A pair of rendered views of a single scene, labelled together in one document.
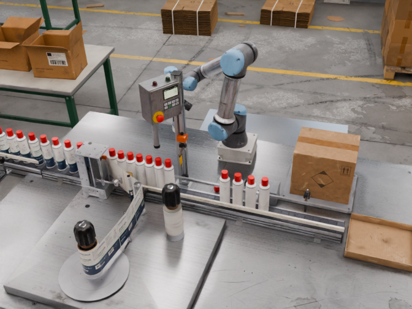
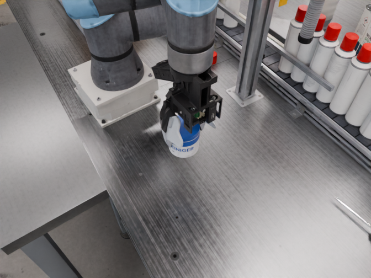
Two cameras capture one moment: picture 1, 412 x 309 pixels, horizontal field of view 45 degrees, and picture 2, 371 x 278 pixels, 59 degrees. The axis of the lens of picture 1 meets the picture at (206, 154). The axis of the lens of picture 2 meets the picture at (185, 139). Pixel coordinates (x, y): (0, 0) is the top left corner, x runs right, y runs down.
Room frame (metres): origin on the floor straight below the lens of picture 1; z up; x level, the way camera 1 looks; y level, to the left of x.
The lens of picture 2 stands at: (2.80, 0.45, 1.53)
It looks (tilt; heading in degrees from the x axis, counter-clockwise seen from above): 50 degrees down; 218
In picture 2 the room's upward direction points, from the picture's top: straight up
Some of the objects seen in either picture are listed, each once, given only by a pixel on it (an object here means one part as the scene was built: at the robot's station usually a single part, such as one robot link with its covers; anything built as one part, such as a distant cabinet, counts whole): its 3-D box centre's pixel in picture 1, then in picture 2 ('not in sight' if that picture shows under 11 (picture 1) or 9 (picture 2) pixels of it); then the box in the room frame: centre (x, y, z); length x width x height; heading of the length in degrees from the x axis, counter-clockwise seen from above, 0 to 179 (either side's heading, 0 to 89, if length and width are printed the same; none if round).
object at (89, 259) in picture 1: (88, 248); not in sight; (1.43, 0.51, 1.04); 0.09 x 0.09 x 0.29
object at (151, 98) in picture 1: (160, 99); not in sight; (2.05, 0.21, 1.38); 0.17 x 0.10 x 0.19; 125
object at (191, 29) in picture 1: (190, 15); not in sight; (6.23, 0.14, 0.16); 0.65 x 0.54 x 0.32; 78
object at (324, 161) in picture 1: (324, 164); not in sight; (2.00, -0.61, 0.99); 0.30 x 0.24 x 0.27; 70
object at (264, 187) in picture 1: (263, 195); not in sight; (1.79, -0.27, 0.98); 0.05 x 0.05 x 0.20
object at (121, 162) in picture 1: (122, 167); (370, 91); (2.04, 0.44, 0.98); 0.05 x 0.05 x 0.20
